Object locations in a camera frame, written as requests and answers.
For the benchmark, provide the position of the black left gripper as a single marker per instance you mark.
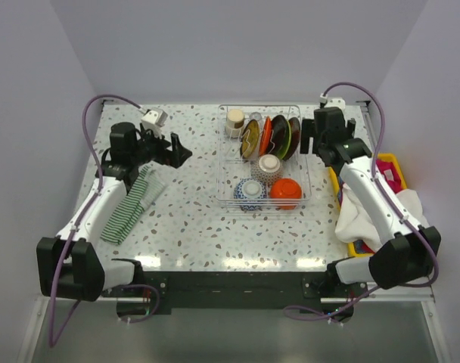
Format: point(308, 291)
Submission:
point(175, 157)

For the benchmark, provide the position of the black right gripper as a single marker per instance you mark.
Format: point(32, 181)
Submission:
point(308, 131)

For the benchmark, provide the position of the red floral plate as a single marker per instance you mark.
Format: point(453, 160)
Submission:
point(295, 136)

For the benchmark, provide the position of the orange plate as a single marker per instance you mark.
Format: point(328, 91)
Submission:
point(266, 136)

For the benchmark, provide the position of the brown patterned bowl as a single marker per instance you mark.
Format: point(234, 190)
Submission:
point(267, 169)

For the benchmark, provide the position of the clear glass cup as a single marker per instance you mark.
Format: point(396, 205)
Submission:
point(257, 116)

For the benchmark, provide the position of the clear wire dish rack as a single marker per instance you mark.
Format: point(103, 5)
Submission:
point(231, 168)

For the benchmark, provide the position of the yellow patterned plate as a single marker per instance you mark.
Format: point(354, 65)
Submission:
point(250, 139)

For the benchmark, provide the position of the orange bowl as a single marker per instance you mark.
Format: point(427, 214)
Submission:
point(287, 192)

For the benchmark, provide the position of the beige steel cup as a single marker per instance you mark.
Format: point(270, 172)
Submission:
point(234, 124)

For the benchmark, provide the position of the blue white patterned bowl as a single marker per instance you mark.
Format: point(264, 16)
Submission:
point(247, 191)

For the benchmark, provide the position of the lime green plate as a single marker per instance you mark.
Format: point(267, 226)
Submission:
point(284, 138)

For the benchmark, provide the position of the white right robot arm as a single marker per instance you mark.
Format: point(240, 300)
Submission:
point(408, 248)

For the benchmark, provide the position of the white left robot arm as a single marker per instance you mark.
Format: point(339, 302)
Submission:
point(68, 264)

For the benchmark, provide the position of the green white striped cloth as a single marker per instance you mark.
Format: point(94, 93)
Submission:
point(145, 190)

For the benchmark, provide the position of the white towel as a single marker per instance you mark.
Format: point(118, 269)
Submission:
point(354, 223)

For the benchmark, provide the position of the yellow plastic basket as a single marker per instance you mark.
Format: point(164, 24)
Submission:
point(359, 248)

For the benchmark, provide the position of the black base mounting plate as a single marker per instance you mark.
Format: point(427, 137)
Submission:
point(247, 290)

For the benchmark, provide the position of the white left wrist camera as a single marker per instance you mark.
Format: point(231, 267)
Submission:
point(153, 120)

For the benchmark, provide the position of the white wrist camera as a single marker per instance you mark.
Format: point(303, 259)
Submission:
point(325, 101)
point(153, 120)

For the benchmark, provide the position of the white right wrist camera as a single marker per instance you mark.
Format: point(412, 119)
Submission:
point(325, 101)

